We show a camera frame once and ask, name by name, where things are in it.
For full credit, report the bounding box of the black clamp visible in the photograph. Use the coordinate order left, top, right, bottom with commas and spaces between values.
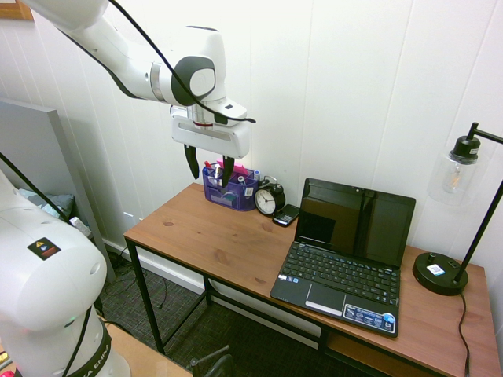
185, 345, 235, 377

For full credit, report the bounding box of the black lamp power cord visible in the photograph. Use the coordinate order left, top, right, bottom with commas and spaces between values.
457, 292, 472, 377

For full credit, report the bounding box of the teal patterned pillow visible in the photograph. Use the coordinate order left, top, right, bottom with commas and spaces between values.
17, 187, 75, 221

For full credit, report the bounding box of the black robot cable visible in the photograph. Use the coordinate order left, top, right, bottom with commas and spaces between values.
108, 0, 257, 124

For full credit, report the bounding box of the grey bed headboard panel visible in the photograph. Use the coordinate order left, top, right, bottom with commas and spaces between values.
0, 97, 117, 284

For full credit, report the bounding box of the black desk lamp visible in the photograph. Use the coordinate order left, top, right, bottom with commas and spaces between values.
412, 122, 503, 297

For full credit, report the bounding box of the purple mesh desk organizer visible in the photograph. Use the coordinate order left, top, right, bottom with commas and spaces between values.
202, 161, 260, 212

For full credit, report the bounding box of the black mobile phone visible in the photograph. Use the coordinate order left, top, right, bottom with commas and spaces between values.
272, 203, 301, 228

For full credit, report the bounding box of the wooden desk with black frame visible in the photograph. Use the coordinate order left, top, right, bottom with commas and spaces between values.
123, 181, 494, 377

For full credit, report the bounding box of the black laptop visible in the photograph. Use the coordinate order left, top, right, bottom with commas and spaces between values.
269, 178, 417, 339

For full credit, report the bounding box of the black alarm clock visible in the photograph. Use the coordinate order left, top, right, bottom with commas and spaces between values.
254, 176, 287, 216

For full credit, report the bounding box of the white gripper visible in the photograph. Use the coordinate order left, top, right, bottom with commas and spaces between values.
170, 106, 252, 190

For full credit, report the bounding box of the wooden picture frame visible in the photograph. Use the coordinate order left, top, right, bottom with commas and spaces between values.
0, 0, 36, 22

